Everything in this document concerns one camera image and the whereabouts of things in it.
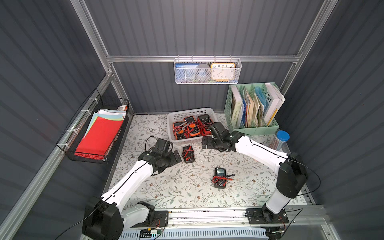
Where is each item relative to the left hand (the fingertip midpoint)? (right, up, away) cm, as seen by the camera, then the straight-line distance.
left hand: (173, 160), depth 82 cm
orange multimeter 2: (+12, +16, +17) cm, 26 cm away
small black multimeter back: (+8, +1, +11) cm, 14 cm away
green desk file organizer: (+69, +19, +25) cm, 76 cm away
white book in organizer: (+64, +37, +12) cm, 74 cm away
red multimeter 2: (+18, +21, +20) cm, 35 cm away
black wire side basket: (-40, +30, -2) cm, 50 cm away
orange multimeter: (+2, +16, +20) cm, 25 cm away
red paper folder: (-35, +14, -10) cm, 39 cm away
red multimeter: (+9, +25, +26) cm, 37 cm away
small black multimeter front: (+26, -11, 0) cm, 28 cm away
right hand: (+21, +10, +4) cm, 24 cm away
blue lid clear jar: (+61, +13, 0) cm, 62 cm away
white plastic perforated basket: (-4, +25, +26) cm, 37 cm away
